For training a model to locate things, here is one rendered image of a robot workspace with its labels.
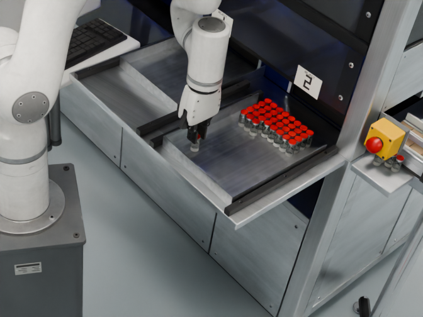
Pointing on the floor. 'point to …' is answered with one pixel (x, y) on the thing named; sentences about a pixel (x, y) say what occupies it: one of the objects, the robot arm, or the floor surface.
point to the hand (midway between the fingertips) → (197, 132)
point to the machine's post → (350, 146)
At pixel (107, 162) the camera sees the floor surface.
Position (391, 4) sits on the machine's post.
